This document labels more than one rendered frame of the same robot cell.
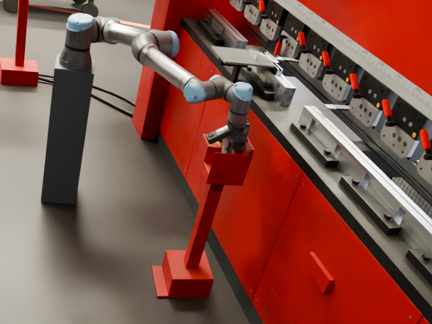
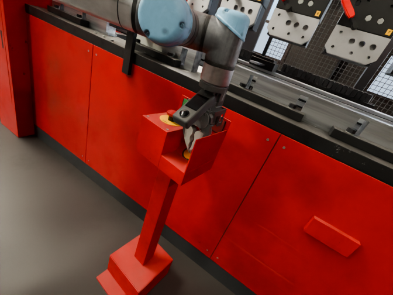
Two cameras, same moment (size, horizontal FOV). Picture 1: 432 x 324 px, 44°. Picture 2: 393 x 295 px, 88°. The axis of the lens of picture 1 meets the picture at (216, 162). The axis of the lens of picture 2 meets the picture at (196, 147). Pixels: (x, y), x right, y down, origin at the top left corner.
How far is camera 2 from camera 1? 1.72 m
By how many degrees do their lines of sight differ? 34
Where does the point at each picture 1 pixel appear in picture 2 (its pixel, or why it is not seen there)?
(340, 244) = (371, 205)
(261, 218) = (211, 188)
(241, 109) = (234, 58)
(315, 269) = (328, 234)
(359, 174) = (344, 122)
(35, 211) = not seen: outside the picture
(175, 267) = (131, 272)
